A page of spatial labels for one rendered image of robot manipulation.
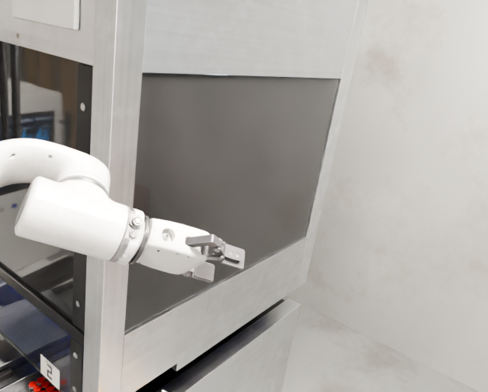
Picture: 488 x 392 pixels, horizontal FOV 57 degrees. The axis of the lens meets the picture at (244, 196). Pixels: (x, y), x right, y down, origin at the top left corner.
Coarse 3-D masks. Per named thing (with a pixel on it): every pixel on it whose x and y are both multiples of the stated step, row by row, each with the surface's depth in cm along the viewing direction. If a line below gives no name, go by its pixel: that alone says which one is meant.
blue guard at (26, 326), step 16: (0, 288) 123; (0, 304) 125; (16, 304) 119; (32, 304) 114; (0, 320) 127; (16, 320) 121; (32, 320) 115; (48, 320) 110; (16, 336) 123; (32, 336) 117; (48, 336) 111; (64, 336) 106; (32, 352) 119; (48, 352) 113; (64, 352) 108; (64, 368) 109; (64, 384) 111
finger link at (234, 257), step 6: (222, 240) 67; (222, 246) 68; (228, 246) 71; (216, 252) 67; (222, 252) 67; (228, 252) 69; (234, 252) 70; (240, 252) 71; (228, 258) 69; (234, 258) 69; (240, 258) 70; (228, 264) 69; (234, 264) 70; (240, 264) 71
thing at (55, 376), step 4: (40, 356) 116; (40, 360) 116; (44, 360) 115; (40, 364) 117; (44, 364) 115; (48, 364) 114; (40, 368) 117; (44, 368) 116; (48, 368) 114; (52, 368) 113; (56, 368) 112; (40, 372) 118; (44, 372) 116; (48, 372) 115; (52, 372) 113; (56, 372) 112; (52, 376) 114; (56, 376) 113; (52, 380) 114; (56, 380) 113; (56, 384) 113
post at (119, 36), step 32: (96, 0) 77; (128, 0) 76; (96, 32) 78; (128, 32) 78; (96, 64) 80; (128, 64) 80; (96, 96) 82; (128, 96) 82; (96, 128) 84; (128, 128) 84; (128, 160) 87; (128, 192) 90; (96, 288) 94; (96, 320) 96; (96, 352) 99; (96, 384) 102
